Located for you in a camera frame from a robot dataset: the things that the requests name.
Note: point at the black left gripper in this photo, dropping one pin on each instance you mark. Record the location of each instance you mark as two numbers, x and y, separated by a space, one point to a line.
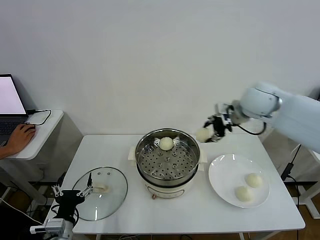
67 201

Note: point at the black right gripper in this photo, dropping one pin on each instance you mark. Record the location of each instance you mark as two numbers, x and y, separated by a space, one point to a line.
219 123

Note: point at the white steamed baozi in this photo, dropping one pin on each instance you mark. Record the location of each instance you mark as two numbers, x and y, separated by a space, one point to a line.
244 193
254 180
166 143
203 135

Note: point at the round glass pot lid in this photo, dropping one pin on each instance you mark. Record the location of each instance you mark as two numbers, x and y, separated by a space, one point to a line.
110 207

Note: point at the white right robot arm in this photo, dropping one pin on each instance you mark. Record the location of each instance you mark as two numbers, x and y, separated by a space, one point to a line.
295 117

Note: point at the bare person forearm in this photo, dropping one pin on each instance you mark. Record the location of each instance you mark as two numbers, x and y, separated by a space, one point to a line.
3 152

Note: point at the stainless steel steamer basket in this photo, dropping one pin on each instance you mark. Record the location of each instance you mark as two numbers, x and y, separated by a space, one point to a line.
175 162

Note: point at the bare person hand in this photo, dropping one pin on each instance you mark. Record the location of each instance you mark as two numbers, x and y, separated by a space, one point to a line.
21 138

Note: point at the white round plate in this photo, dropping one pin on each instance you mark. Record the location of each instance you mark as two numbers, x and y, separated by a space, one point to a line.
230 172

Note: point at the white side desk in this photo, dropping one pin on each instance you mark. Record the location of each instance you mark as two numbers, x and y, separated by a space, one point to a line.
47 130
310 197

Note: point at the black computer mouse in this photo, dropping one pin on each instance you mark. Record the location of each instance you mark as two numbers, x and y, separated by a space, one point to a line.
32 127

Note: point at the cream electric cooker pot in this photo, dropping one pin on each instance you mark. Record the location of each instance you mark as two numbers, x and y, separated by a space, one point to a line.
170 190

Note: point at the black laptop with bright screen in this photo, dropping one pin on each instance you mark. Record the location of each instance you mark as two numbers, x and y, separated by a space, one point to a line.
10 100

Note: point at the dark laptop with dark screen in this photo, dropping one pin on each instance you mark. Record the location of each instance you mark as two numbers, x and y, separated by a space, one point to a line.
318 96

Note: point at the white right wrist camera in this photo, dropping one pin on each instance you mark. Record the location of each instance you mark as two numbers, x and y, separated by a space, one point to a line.
226 119

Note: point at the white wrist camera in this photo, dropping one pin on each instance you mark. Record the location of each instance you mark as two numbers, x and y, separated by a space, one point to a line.
226 119
48 228

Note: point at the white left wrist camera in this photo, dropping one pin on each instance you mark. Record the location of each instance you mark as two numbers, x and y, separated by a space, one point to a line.
48 228

